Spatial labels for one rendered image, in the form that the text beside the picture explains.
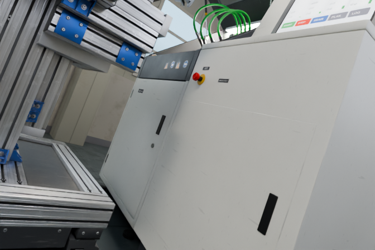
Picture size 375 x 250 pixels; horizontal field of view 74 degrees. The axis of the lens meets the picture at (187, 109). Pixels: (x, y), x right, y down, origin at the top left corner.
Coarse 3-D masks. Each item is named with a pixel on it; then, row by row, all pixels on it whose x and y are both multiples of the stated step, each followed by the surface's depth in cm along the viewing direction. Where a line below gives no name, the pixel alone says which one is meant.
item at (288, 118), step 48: (288, 0) 129; (240, 48) 95; (288, 48) 77; (336, 48) 64; (192, 96) 111; (240, 96) 86; (288, 96) 71; (336, 96) 60; (192, 144) 99; (240, 144) 79; (288, 144) 65; (336, 144) 60; (192, 192) 89; (240, 192) 72; (288, 192) 61; (336, 192) 63; (144, 240) 103; (192, 240) 81; (240, 240) 67; (288, 240) 58; (336, 240) 66
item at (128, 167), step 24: (144, 96) 154; (168, 96) 129; (144, 120) 142; (168, 120) 121; (120, 144) 159; (144, 144) 132; (120, 168) 147; (144, 168) 123; (120, 192) 136; (144, 192) 116
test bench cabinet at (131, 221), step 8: (136, 80) 175; (184, 88) 118; (176, 112) 117; (120, 120) 174; (168, 128) 118; (168, 136) 116; (160, 152) 116; (104, 160) 172; (104, 176) 163; (152, 176) 115; (112, 192) 144; (120, 200) 133; (144, 200) 114; (120, 208) 129; (128, 216) 120; (136, 216) 114; (128, 232) 119
